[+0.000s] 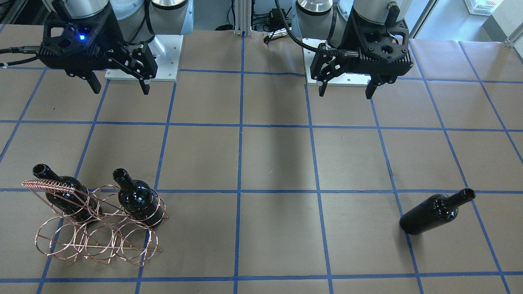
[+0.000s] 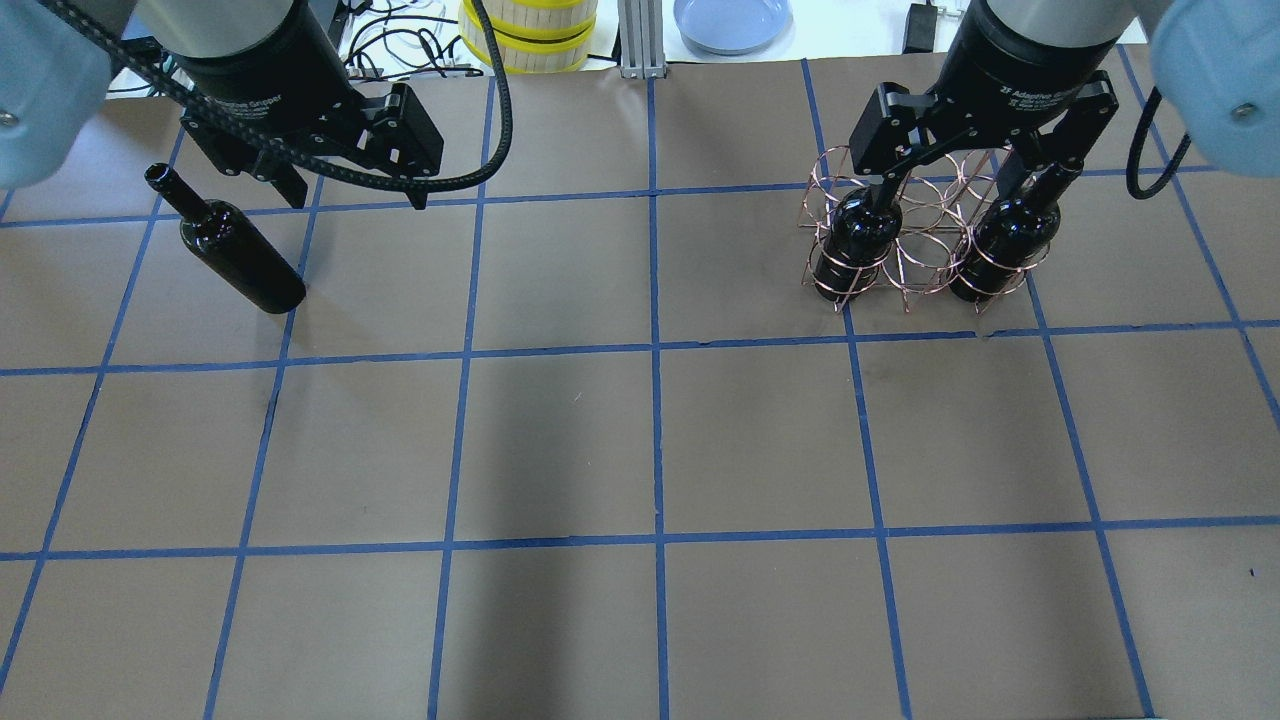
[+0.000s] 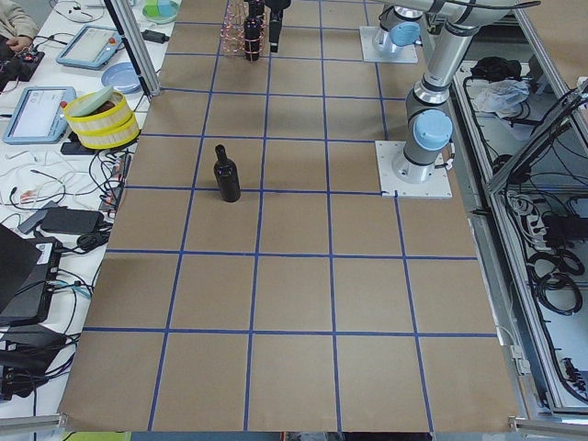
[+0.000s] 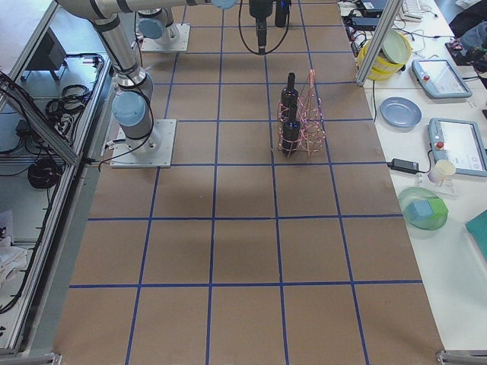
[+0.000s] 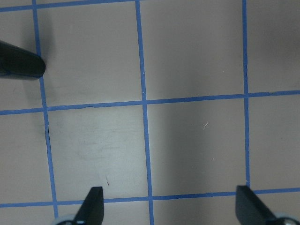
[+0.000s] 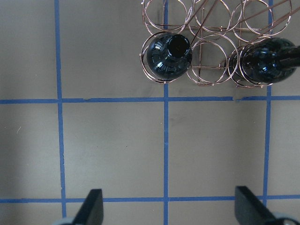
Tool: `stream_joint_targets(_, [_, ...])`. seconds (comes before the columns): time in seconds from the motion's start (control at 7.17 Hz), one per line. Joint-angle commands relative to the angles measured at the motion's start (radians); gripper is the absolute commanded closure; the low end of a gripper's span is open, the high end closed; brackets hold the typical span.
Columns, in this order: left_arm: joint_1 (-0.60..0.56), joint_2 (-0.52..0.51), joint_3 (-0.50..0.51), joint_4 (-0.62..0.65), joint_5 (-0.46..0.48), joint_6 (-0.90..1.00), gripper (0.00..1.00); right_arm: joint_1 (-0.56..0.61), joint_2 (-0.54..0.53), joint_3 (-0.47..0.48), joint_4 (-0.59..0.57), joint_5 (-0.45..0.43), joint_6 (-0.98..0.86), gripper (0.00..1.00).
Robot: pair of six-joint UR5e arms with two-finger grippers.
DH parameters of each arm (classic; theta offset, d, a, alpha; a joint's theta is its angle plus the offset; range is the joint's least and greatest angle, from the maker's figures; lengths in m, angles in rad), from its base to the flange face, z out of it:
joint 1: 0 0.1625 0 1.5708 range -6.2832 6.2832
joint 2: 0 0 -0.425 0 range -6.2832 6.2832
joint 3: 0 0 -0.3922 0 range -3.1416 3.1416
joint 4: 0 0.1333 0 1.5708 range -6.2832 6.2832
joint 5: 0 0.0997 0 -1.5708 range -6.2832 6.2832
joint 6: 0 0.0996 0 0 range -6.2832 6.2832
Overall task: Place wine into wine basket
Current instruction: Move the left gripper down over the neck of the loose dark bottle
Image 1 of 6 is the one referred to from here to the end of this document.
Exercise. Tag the black power adapter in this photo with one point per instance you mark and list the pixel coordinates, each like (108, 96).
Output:
(275, 20)

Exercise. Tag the dark glass wine bottle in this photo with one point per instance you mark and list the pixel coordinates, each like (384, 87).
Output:
(435, 211)

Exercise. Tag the white plastic basket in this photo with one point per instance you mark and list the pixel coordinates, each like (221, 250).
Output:
(482, 7)

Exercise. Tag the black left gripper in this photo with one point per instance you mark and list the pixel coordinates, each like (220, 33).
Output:
(345, 40)

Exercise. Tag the copper wire wine rack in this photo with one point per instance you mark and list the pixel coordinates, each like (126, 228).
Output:
(113, 236)

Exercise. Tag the dark wine bottle in rack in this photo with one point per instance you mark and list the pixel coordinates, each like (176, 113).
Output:
(76, 206)

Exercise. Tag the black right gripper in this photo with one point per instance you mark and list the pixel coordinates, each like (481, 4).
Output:
(115, 32)

